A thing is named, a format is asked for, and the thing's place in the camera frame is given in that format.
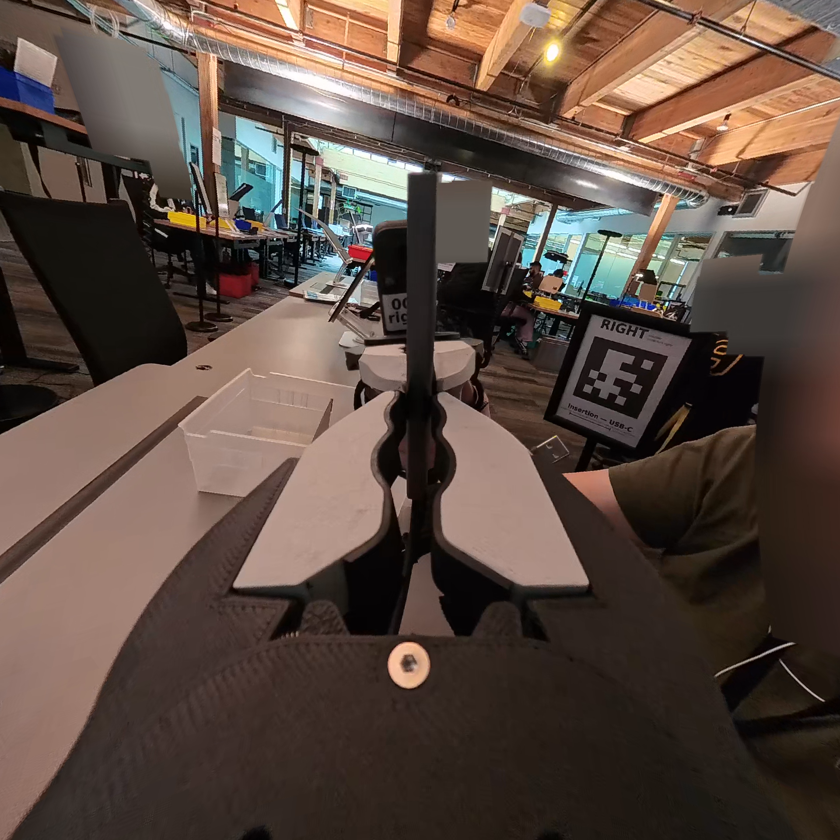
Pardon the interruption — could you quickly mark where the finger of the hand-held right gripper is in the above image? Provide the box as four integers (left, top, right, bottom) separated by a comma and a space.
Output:
360, 346, 409, 395
432, 343, 476, 395

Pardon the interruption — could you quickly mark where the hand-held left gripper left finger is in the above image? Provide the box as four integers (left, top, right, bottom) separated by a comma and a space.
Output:
233, 392, 404, 634

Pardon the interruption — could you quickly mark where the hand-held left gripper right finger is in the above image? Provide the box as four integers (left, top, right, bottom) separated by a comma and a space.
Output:
428, 392, 589, 632

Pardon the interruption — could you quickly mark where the grey usb hub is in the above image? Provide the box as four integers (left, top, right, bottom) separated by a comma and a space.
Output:
392, 172, 439, 632

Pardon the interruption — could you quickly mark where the clear plastic bin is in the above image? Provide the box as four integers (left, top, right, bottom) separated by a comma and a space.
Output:
178, 367, 358, 497

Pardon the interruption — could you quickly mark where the person's right forearm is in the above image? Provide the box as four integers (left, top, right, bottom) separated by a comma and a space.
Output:
563, 467, 657, 552

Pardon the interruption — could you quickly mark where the tablet on folding stand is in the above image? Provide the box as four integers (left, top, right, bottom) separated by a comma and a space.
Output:
328, 262, 388, 347

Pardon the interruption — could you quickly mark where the grey monitor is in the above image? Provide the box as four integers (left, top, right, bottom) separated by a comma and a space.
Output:
482, 226, 526, 296

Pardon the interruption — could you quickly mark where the framed marker sign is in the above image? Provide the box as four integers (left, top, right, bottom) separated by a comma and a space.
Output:
543, 303, 713, 452

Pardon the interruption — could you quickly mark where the black pole stand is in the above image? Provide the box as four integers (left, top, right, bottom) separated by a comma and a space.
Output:
581, 230, 624, 311
187, 164, 235, 332

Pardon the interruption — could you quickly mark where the black office chair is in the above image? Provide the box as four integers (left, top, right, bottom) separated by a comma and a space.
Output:
0, 190, 189, 387

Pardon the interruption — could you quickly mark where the blue storage crate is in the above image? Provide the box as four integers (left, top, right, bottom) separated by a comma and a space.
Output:
0, 66, 57, 116

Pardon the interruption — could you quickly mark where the silver ceiling duct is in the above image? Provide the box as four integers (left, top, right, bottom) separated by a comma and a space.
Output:
92, 0, 711, 206

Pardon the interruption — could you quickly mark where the thin white cable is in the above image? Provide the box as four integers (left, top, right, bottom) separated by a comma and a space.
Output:
714, 640, 828, 703

